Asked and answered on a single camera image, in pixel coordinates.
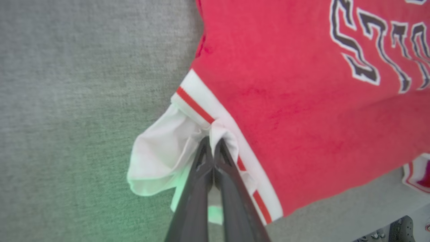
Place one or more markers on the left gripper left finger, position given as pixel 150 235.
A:
pixel 193 208

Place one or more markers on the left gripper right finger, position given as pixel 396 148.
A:
pixel 237 208

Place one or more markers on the red jersey with white trim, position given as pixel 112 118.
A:
pixel 285 101

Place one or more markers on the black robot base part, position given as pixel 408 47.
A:
pixel 403 230

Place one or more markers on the grey fabric sofa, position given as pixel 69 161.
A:
pixel 67 101

